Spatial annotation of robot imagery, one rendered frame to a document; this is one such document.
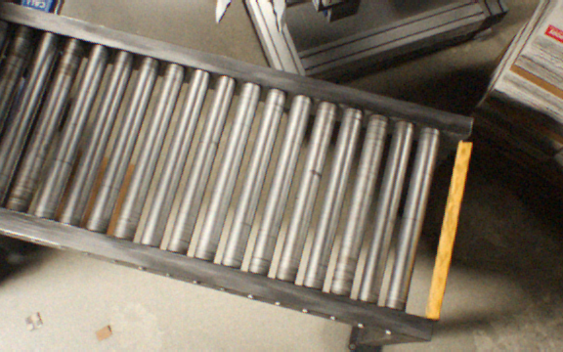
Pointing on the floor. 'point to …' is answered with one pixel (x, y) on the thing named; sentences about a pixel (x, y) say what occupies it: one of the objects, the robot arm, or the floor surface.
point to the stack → (557, 28)
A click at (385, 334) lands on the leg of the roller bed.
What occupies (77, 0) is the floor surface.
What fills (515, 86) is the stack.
